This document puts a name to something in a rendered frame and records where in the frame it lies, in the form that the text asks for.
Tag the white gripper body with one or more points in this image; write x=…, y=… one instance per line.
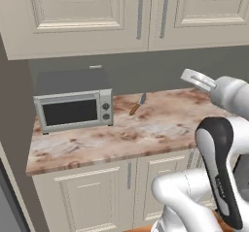
x=198, y=80

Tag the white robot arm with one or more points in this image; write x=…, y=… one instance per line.
x=214, y=158

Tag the cream base cupboard door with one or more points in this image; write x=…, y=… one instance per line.
x=90, y=200
x=146, y=181

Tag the silver microwave oven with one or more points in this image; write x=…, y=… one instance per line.
x=73, y=111

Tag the dark grey tall fridge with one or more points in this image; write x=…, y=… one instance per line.
x=9, y=203

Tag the white wall socket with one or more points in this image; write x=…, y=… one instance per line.
x=95, y=67

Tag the wide cream wall cupboard door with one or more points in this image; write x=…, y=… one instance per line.
x=74, y=19

